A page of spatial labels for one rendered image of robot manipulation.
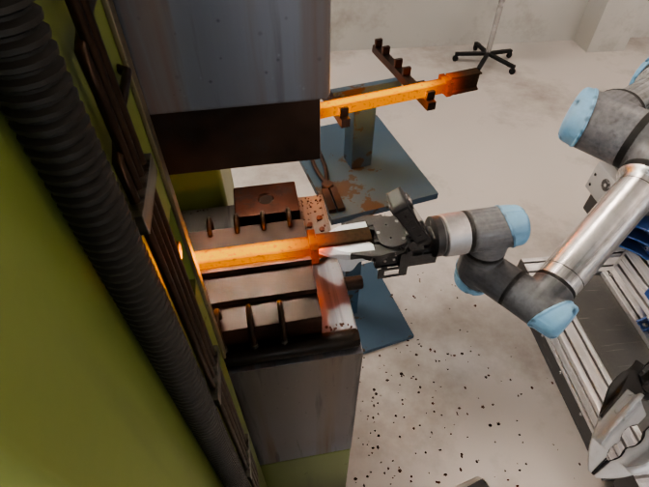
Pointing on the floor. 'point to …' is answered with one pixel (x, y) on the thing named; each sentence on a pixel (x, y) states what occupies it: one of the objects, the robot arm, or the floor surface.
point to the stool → (490, 46)
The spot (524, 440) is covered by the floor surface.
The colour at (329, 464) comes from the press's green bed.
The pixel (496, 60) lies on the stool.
